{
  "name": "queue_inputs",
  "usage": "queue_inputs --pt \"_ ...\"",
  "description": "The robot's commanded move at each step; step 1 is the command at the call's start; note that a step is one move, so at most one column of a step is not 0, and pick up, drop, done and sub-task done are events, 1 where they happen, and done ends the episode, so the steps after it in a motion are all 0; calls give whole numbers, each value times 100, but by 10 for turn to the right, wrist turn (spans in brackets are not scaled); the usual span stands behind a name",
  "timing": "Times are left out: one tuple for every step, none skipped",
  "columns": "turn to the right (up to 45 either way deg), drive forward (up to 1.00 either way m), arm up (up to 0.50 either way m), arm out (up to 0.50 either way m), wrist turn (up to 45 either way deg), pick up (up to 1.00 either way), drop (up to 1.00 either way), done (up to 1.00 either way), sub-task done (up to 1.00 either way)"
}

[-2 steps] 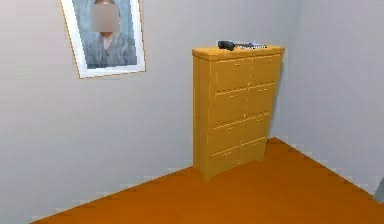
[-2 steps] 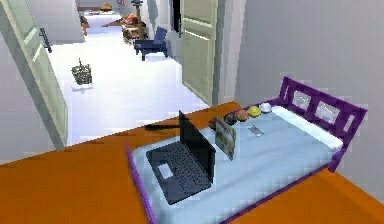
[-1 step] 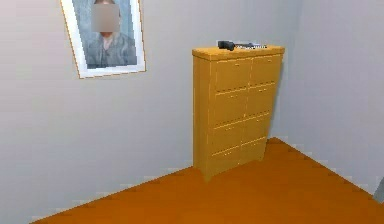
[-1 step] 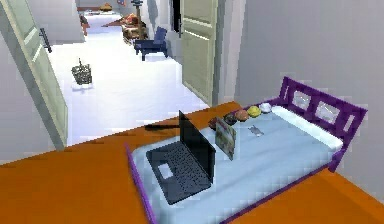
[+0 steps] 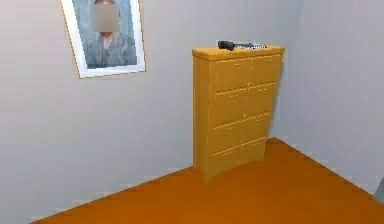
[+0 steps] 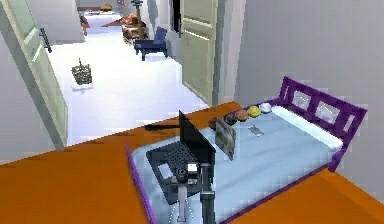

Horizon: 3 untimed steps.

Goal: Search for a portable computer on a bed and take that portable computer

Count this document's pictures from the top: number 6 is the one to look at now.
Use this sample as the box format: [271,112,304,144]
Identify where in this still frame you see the black baseball bat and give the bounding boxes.
[144,123,181,132]

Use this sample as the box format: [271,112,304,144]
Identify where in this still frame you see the white ball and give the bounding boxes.
[258,102,274,114]

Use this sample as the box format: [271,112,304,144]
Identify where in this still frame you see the pale green room door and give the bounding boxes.
[0,0,69,152]
[180,0,220,108]

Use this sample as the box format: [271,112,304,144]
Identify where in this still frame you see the brown table with items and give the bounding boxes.
[120,13,148,45]

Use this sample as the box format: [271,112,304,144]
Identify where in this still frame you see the dark floor lamp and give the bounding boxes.
[130,0,148,40]

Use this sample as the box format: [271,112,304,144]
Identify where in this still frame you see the long white pillow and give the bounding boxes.
[271,105,344,152]

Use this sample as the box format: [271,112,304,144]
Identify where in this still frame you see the grey wire bin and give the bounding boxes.
[70,57,94,86]

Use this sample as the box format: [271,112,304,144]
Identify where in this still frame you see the black laptop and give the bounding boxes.
[145,109,217,206]

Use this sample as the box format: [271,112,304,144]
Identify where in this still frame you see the blue armchair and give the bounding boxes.
[133,26,170,62]

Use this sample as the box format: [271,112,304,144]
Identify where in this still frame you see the yellow ball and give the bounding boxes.
[246,105,263,119]

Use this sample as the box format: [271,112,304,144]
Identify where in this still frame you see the small grey flat object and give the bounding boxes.
[247,124,265,138]

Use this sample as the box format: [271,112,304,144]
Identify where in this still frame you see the upright colourful book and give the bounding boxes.
[214,116,238,162]

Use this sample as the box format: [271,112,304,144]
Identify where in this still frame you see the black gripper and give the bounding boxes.
[168,167,197,224]

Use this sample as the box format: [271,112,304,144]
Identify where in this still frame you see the purple bed with blue mattress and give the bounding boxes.
[123,76,368,224]

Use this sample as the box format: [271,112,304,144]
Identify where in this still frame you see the dark red ball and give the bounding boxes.
[208,118,221,132]

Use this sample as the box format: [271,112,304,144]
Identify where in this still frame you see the dark brown ball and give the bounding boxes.
[223,113,239,127]

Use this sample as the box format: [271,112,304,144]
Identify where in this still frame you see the orange ball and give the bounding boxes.
[234,109,250,123]

